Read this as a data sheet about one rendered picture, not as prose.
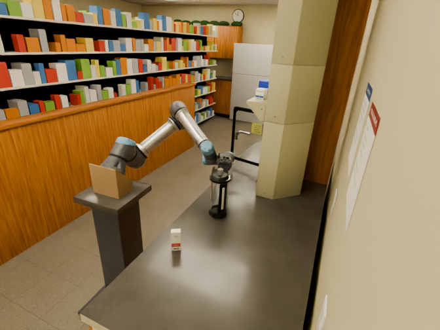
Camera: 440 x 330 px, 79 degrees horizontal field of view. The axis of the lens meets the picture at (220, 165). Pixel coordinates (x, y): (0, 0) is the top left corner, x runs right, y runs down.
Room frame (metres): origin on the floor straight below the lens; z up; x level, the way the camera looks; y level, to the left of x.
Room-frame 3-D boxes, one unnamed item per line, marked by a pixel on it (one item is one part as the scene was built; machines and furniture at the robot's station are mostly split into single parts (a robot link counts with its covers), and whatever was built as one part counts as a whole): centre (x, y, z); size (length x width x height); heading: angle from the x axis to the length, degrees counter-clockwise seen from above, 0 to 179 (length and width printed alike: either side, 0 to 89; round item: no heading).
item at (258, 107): (1.62, -0.24, 1.46); 0.32 x 0.12 x 0.10; 157
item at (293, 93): (1.55, -0.41, 1.32); 0.32 x 0.25 x 0.77; 157
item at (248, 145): (1.83, -0.21, 1.19); 0.30 x 0.01 x 0.40; 58
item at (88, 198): (1.42, 0.64, 0.92); 0.32 x 0.32 x 0.04; 70
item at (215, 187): (1.23, 0.00, 1.06); 0.11 x 0.11 x 0.21
